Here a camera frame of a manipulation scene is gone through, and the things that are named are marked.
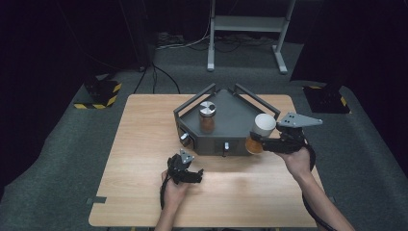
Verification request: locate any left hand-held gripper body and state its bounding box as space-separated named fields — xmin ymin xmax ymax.
xmin=166 ymin=148 xmax=196 ymax=186

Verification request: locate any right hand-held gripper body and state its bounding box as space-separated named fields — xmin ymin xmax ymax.
xmin=270 ymin=112 xmax=323 ymax=155

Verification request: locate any dark grey metal tray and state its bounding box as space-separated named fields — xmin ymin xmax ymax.
xmin=172 ymin=82 xmax=282 ymax=158

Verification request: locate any glass jar with silver lid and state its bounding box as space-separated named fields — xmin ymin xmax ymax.
xmin=198 ymin=100 xmax=217 ymax=135

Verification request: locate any person's left hand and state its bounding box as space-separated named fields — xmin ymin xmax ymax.
xmin=161 ymin=169 xmax=191 ymax=208

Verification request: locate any person's right hand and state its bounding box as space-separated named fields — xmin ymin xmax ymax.
xmin=274 ymin=146 xmax=315 ymax=181

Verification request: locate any black yellow striped stand base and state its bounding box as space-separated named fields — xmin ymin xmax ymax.
xmin=73 ymin=74 xmax=123 ymax=111
xmin=302 ymin=82 xmax=352 ymax=116

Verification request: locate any grey tape strip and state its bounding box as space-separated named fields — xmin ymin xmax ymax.
xmin=86 ymin=195 xmax=108 ymax=205

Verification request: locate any white metal stand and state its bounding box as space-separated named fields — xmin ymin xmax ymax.
xmin=206 ymin=0 xmax=297 ymax=75

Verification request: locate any left hand-held gripper cable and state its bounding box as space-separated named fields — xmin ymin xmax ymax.
xmin=159 ymin=174 xmax=170 ymax=210

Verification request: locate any hand-held gripper cable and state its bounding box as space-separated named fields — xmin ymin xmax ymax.
xmin=159 ymin=174 xmax=170 ymax=210
xmin=300 ymin=143 xmax=339 ymax=231

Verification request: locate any right hand-held gripper cable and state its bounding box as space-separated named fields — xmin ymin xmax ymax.
xmin=300 ymin=143 xmax=339 ymax=231

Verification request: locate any black floor cable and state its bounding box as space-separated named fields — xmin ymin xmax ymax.
xmin=133 ymin=62 xmax=182 ymax=95

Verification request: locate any white floor cable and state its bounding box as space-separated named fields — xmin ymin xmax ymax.
xmin=156 ymin=17 xmax=212 ymax=51

